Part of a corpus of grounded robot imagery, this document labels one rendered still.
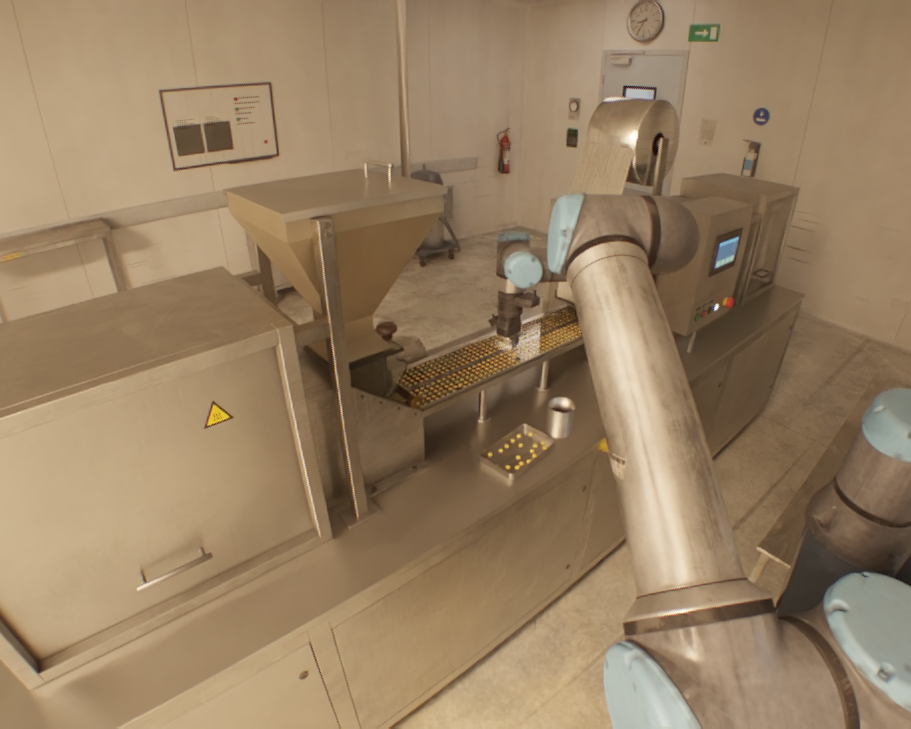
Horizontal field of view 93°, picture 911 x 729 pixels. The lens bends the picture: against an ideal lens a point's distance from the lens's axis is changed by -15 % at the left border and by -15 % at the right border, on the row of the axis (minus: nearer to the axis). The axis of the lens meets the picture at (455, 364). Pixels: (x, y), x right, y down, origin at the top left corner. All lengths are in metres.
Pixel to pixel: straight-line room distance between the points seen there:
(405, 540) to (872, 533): 0.91
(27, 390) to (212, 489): 0.36
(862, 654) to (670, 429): 0.27
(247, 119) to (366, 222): 3.98
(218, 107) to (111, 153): 0.93
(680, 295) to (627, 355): 1.16
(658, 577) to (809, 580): 0.50
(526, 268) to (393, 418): 0.49
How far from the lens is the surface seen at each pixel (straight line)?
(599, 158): 1.78
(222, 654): 1.12
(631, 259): 0.69
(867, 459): 1.00
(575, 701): 1.91
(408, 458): 1.36
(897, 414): 0.98
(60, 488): 0.98
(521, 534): 1.46
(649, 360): 0.60
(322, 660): 1.24
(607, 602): 2.14
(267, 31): 5.03
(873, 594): 0.63
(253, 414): 0.99
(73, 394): 0.87
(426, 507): 1.27
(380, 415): 1.22
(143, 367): 0.88
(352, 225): 0.96
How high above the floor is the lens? 1.71
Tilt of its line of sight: 30 degrees down
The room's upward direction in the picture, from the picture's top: straight up
